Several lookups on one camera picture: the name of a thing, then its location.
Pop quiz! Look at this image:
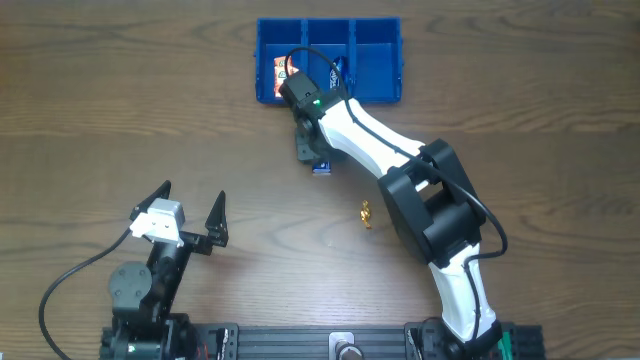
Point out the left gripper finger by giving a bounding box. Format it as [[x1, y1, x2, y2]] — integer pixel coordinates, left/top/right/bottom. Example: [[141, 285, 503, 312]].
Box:
[[204, 189, 230, 248], [129, 179, 173, 222]]

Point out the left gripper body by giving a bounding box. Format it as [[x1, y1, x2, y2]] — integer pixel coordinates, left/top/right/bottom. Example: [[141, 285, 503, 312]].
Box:
[[177, 230, 215, 257]]

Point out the gold wrapped candy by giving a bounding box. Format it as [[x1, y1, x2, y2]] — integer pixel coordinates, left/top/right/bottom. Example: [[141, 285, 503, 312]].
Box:
[[358, 200, 374, 231]]

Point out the blue tray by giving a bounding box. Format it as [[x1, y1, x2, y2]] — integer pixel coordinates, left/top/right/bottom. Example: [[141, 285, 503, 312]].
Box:
[[254, 17, 404, 106]]

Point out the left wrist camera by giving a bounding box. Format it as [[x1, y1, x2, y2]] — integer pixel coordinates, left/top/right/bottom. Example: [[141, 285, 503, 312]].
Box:
[[128, 197, 187, 247]]

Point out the black cable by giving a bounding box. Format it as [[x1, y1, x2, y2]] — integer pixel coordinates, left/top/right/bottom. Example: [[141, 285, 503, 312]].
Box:
[[38, 227, 134, 360], [284, 46, 510, 262]]

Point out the mounting rail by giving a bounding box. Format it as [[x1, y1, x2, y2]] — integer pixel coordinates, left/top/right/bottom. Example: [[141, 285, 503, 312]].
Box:
[[99, 322, 545, 360]]

